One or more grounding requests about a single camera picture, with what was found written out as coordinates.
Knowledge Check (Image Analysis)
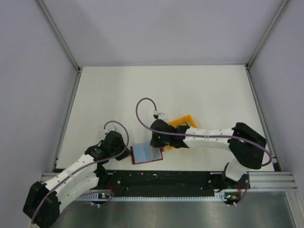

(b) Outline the gold credit card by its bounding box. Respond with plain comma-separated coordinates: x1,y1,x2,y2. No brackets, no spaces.
152,147,161,158

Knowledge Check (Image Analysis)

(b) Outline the red leather card holder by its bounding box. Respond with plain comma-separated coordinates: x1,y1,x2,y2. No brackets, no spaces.
130,141,164,165

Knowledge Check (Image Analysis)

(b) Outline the yellow plastic card bin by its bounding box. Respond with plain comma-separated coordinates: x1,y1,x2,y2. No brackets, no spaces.
165,114,198,151

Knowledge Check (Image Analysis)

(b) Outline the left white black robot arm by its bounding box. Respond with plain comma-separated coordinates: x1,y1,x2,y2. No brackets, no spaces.
23,131,130,228

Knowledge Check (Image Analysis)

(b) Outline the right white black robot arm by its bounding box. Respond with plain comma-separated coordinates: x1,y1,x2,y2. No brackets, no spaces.
150,119,266,188

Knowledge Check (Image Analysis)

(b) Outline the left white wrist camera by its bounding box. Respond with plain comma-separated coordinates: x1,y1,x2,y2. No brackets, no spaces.
104,127,116,134

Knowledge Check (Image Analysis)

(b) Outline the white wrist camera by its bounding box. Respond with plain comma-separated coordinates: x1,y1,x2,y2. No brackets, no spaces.
153,110,165,119
104,127,116,134

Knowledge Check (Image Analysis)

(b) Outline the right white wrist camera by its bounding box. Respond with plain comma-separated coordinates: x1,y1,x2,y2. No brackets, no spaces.
153,110,165,119

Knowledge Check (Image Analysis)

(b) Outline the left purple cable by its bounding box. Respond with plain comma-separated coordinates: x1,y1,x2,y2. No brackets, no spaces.
30,121,130,224

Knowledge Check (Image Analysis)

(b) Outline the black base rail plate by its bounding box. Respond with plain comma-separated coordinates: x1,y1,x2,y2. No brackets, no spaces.
92,170,248,198

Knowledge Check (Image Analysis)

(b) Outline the white slotted cable duct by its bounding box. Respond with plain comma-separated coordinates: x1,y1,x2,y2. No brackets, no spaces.
76,192,238,202

